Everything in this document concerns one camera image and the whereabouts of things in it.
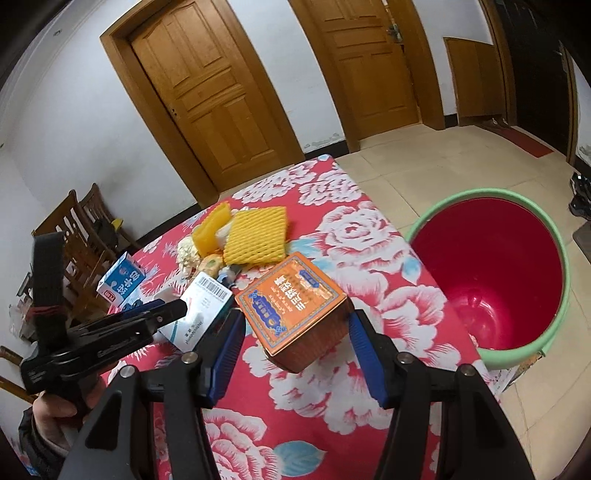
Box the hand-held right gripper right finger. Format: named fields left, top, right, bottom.
left=347, top=309, right=536, bottom=480

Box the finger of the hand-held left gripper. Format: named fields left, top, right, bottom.
left=108, top=298, right=167, bottom=324
left=139, top=300, right=191, bottom=340

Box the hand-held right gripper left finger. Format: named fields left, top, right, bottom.
left=60, top=308, right=247, bottom=480

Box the white medicine box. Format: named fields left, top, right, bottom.
left=157, top=271, right=234, bottom=349

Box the orange snack packet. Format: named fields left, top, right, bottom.
left=198, top=254, right=225, bottom=276

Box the orange printed box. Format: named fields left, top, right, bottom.
left=235, top=251, right=354, bottom=374

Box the yellow foam fruit net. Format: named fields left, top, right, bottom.
left=222, top=206, right=289, bottom=266

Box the red bucket with green rim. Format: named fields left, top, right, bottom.
left=405, top=187, right=571, bottom=370

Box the person's left forearm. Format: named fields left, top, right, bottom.
left=17, top=406, right=72, bottom=474

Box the person's left hand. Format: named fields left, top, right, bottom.
left=31, top=375, right=108, bottom=445

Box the blue and white milk carton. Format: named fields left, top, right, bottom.
left=96, top=253, right=147, bottom=305

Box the small round bottle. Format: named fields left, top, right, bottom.
left=217, top=265, right=242, bottom=289

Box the wooden chair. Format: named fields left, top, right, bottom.
left=32, top=189, right=114, bottom=319
left=76, top=183, right=139, bottom=254

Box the yellow foam piece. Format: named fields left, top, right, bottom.
left=191, top=202, right=232, bottom=256

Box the red floral tablecloth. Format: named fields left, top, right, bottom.
left=83, top=154, right=485, bottom=480

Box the printed paper bag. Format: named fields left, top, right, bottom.
left=496, top=353, right=532, bottom=394

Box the wooden panel door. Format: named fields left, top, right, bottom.
left=100, top=0, right=305, bottom=195

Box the red doormat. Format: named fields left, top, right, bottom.
left=499, top=127, right=555, bottom=158

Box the wooden door with metal handle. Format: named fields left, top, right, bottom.
left=288, top=0, right=446, bottom=153

